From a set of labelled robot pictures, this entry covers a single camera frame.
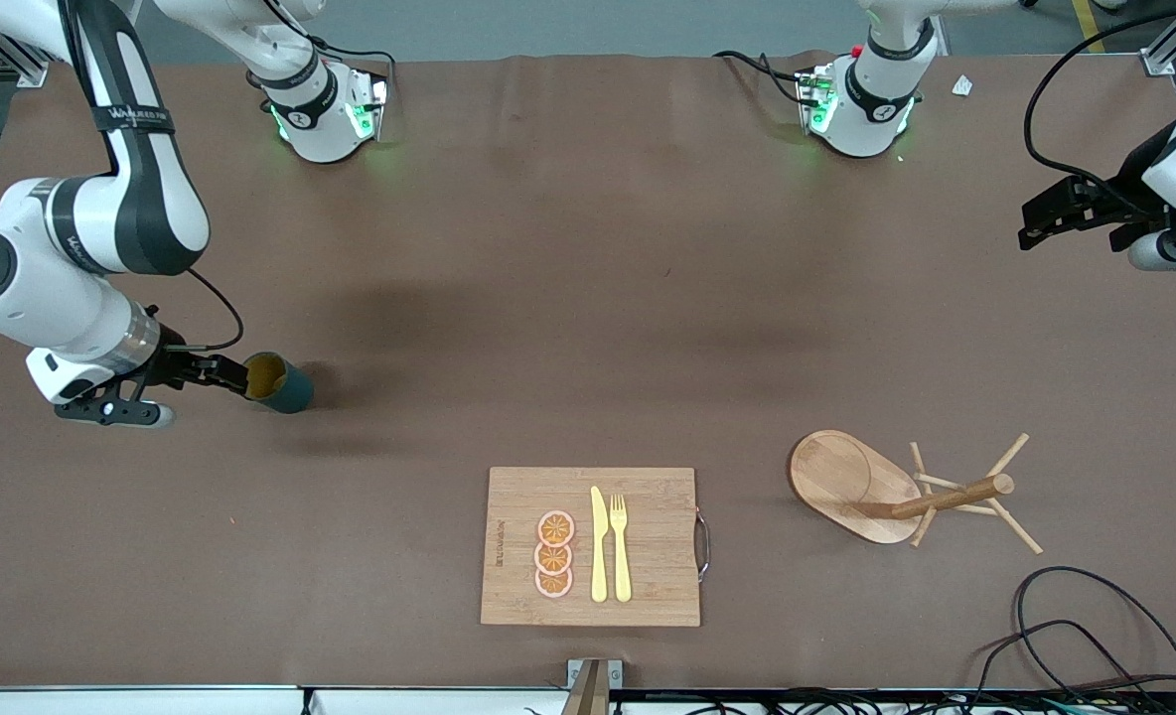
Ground yellow plastic knife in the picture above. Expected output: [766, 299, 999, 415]
[590, 486, 610, 604]

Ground black arm base cable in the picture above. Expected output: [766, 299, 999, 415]
[305, 35, 397, 100]
[712, 50, 809, 105]

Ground aluminium table bracket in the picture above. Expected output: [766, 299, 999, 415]
[566, 658, 624, 715]

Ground dark green cup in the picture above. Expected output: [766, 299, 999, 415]
[243, 353, 314, 414]

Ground black left arm base cable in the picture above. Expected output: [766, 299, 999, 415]
[712, 50, 809, 105]

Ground black cable bundle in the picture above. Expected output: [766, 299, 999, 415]
[638, 685, 1176, 715]

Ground black right arm base cable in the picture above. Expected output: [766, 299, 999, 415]
[305, 35, 397, 100]

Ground yellow plastic fork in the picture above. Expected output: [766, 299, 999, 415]
[609, 494, 634, 604]

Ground black looped table cable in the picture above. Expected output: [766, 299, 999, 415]
[970, 566, 1176, 715]

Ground wooden cup rack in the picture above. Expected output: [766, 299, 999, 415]
[788, 429, 1044, 555]

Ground wooden cutting board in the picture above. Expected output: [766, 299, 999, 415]
[480, 467, 711, 628]

